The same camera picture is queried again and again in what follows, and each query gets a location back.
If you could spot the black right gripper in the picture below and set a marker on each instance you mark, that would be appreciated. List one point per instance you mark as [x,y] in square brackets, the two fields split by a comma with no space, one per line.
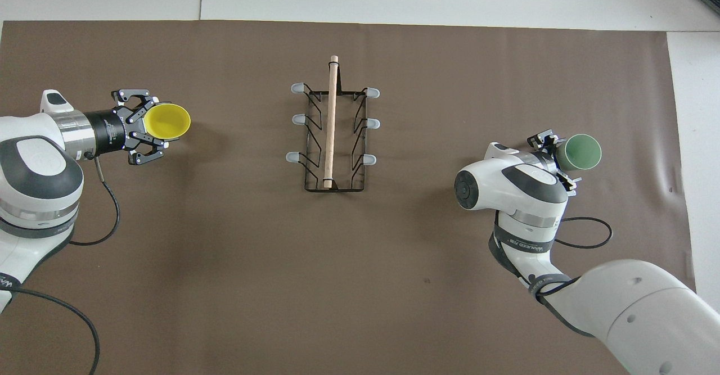
[552,156]

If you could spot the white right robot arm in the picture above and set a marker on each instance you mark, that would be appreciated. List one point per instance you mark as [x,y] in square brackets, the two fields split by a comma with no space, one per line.
[523,184]

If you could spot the yellow plastic cup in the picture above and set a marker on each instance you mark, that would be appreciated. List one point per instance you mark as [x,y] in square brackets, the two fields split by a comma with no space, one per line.
[169,121]

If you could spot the brown paper table mat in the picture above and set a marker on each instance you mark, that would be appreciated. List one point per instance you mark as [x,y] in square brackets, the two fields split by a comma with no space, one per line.
[281,279]

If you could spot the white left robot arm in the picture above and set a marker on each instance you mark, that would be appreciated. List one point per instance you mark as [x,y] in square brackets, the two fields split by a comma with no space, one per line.
[34,167]

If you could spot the pale green plastic cup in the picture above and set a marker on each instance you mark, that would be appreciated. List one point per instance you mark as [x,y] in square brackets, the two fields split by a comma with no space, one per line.
[582,153]

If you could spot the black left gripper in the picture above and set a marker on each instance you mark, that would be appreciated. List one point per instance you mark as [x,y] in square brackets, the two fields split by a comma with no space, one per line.
[107,130]

